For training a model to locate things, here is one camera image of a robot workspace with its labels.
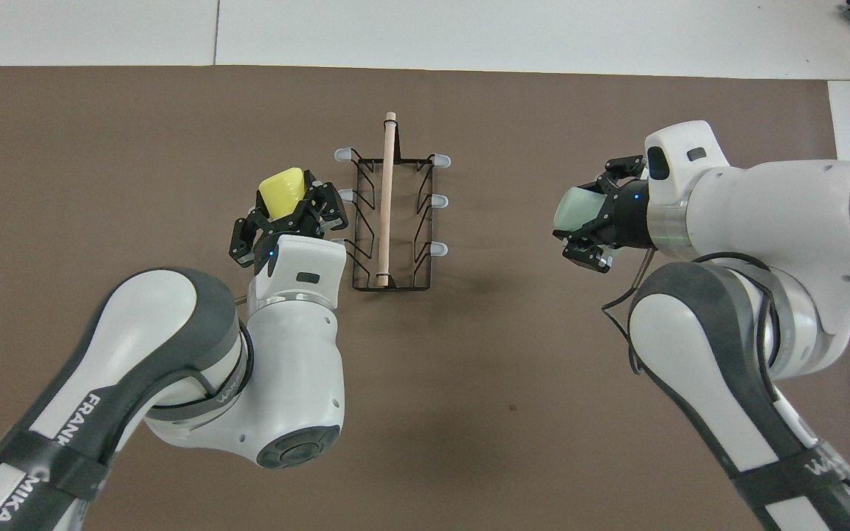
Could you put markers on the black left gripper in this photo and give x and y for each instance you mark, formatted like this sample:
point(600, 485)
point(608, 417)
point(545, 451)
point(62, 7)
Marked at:
point(292, 226)

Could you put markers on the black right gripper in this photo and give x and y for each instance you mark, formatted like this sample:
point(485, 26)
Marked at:
point(628, 217)

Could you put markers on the pale green plastic cup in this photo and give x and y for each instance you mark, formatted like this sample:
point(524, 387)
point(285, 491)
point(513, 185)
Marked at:
point(580, 208)

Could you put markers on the yellow plastic cup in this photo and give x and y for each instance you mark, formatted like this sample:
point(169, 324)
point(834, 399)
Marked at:
point(282, 192)

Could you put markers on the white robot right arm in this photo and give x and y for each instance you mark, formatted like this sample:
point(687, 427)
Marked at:
point(764, 221)

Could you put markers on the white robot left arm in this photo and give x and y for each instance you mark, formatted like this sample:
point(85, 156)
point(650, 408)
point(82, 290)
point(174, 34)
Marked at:
point(285, 369)

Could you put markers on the brown table mat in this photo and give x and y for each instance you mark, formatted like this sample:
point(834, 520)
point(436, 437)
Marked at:
point(469, 413)

